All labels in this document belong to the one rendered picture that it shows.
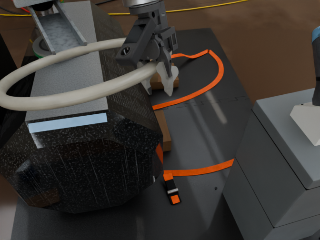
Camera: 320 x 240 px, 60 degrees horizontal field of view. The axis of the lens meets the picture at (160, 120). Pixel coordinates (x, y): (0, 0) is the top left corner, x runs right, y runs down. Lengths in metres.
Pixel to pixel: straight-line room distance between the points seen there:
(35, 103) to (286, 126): 0.90
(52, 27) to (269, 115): 0.94
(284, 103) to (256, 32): 2.19
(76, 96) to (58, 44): 0.56
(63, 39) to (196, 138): 1.29
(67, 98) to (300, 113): 0.87
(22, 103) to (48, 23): 0.68
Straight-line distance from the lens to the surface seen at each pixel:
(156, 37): 0.63
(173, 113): 2.25
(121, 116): 1.22
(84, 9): 1.91
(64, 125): 1.21
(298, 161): 1.10
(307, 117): 1.15
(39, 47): 1.52
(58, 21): 1.28
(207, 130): 2.16
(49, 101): 0.61
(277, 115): 1.20
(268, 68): 2.89
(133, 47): 0.58
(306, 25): 3.73
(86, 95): 0.59
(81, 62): 1.46
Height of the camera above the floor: 1.67
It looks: 49 degrees down
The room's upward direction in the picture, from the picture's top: straight up
